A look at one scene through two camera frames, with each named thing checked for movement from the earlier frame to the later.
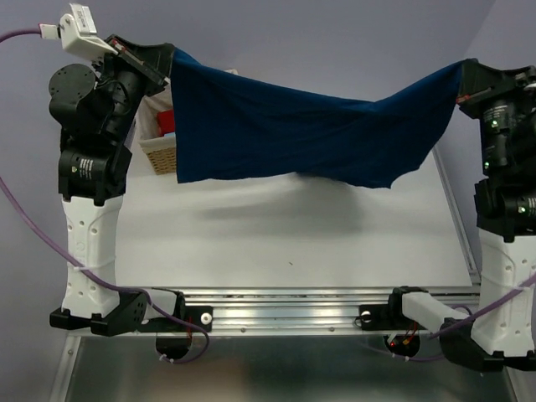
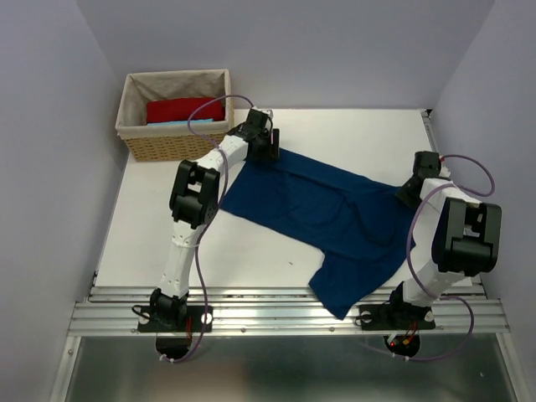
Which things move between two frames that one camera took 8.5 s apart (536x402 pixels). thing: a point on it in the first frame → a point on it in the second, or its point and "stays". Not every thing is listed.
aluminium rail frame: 296,309 stays
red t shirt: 166,121 → 180,109
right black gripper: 485,85 → 402,193
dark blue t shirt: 226,127 → 363,229
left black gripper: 152,62 → 271,150
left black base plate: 200,316 stays
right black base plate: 387,316 stays
